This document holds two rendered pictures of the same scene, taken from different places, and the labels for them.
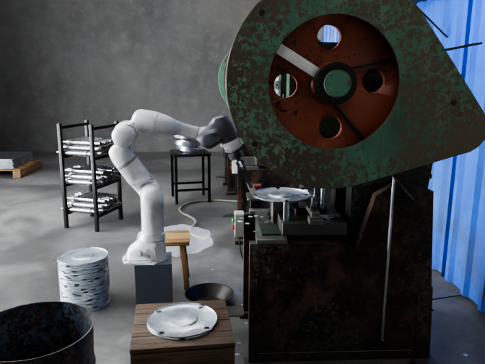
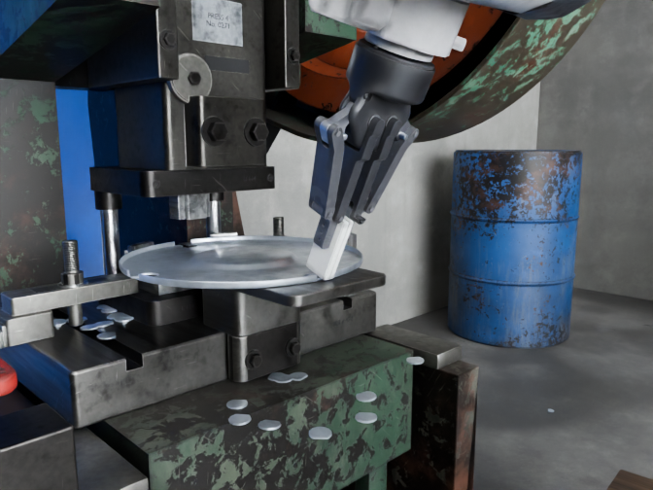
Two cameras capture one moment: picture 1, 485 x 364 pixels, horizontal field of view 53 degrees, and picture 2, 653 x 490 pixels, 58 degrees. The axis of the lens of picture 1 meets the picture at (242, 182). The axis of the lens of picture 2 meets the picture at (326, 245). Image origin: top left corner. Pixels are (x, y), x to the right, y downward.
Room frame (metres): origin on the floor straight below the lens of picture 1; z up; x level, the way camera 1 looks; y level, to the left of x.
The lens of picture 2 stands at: (2.72, 0.41, 0.92)
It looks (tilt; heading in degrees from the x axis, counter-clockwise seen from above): 10 degrees down; 229
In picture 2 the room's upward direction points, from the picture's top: straight up
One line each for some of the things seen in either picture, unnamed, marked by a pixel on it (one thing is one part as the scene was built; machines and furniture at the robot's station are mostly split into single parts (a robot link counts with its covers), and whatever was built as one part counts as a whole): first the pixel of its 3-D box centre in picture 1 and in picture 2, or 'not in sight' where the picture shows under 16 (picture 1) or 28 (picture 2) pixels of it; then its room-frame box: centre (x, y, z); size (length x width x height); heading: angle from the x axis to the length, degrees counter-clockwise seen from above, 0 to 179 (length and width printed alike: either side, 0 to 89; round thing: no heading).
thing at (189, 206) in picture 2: not in sight; (190, 203); (2.33, -0.31, 0.84); 0.05 x 0.03 x 0.04; 3
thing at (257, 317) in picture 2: (271, 207); (269, 317); (2.32, -0.15, 0.72); 0.25 x 0.14 x 0.14; 93
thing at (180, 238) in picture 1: (164, 260); not in sight; (3.01, 0.52, 0.16); 0.34 x 0.24 x 0.34; 96
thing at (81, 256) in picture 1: (83, 256); not in sight; (2.73, 0.95, 0.30); 0.29 x 0.29 x 0.01
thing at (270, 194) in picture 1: (281, 194); (244, 257); (2.32, -0.19, 0.78); 0.29 x 0.29 x 0.01
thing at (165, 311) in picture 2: (307, 206); (189, 289); (2.33, -0.33, 0.72); 0.20 x 0.16 x 0.03; 3
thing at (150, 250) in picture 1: (144, 245); not in sight; (2.30, 0.49, 0.52); 0.22 x 0.19 x 0.14; 98
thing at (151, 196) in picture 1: (152, 209); not in sight; (2.27, 0.44, 0.71); 0.18 x 0.11 x 0.25; 13
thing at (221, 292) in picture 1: (209, 298); not in sight; (2.72, 0.20, 0.04); 0.30 x 0.30 x 0.07
